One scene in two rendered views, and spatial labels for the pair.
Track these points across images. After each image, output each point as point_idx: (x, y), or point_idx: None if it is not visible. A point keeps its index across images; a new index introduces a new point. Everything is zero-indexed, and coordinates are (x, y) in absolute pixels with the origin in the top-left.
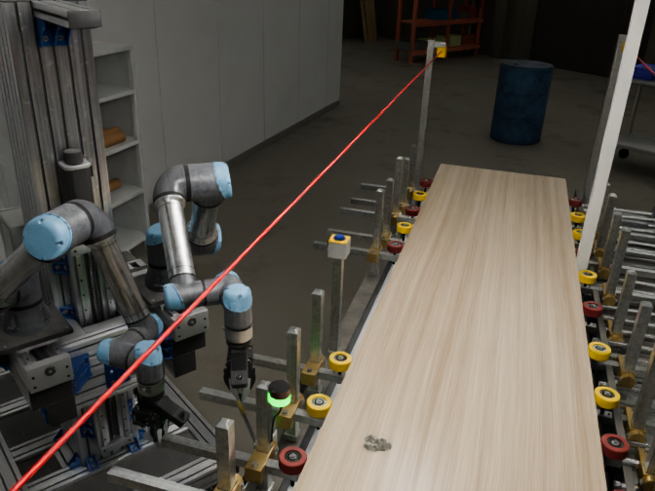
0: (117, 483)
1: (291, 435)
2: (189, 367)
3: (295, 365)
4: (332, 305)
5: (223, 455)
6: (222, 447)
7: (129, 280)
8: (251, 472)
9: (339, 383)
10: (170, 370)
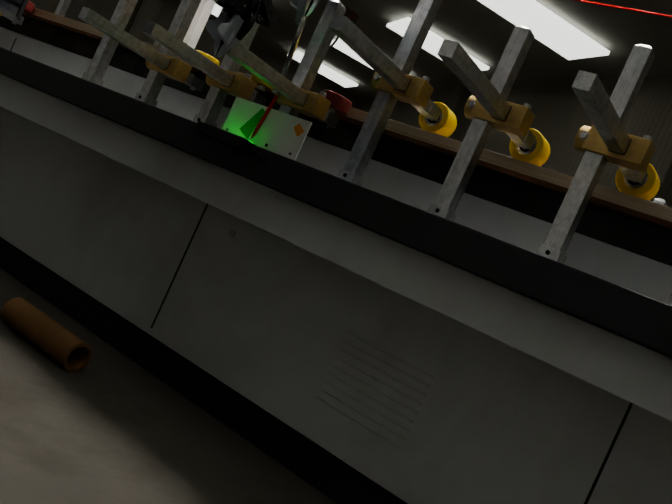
0: (348, 35)
1: (213, 122)
2: (22, 10)
3: (258, 24)
4: (124, 10)
5: (425, 31)
6: (429, 21)
7: None
8: (324, 101)
9: (198, 89)
10: (1, 2)
